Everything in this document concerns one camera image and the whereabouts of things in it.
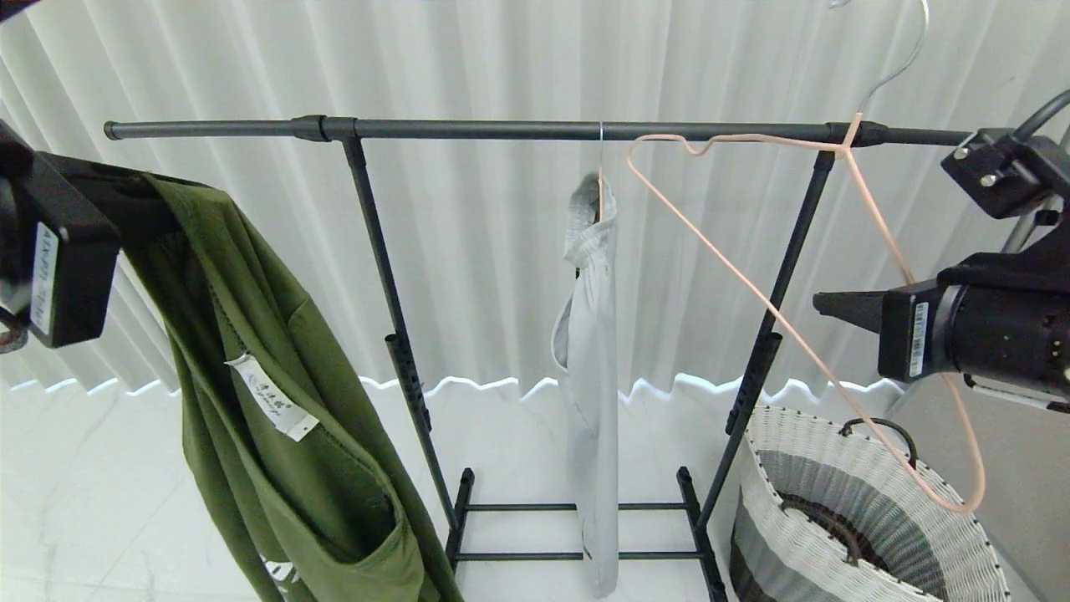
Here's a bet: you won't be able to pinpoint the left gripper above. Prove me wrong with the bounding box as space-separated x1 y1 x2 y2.
0 121 122 348

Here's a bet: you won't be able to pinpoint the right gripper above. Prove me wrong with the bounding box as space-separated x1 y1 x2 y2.
878 280 1070 402

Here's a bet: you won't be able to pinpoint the green garment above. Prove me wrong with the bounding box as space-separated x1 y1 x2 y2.
121 174 465 602

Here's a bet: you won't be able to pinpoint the pale grey shorts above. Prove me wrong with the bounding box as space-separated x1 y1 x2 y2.
552 171 621 599

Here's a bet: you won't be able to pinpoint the white laundry basket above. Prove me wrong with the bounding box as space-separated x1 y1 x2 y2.
729 406 1012 602

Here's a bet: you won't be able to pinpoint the black clothes rack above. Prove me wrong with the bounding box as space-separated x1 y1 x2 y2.
104 115 975 602

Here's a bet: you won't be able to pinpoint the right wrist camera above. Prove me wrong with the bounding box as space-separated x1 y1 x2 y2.
936 128 1070 289

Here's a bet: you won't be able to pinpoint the black cable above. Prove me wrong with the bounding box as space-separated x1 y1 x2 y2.
1011 88 1070 143

